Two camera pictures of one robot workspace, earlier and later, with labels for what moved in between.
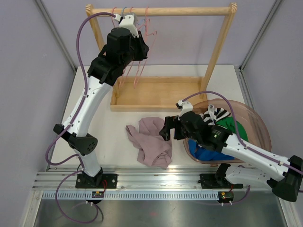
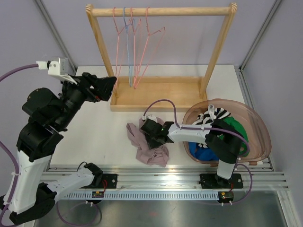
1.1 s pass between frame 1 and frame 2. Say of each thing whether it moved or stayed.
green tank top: stayed
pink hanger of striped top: moved
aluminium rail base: stayed
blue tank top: stayed
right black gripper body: moved
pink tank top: stayed
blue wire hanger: moved
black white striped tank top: stayed
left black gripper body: moved
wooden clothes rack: stayed
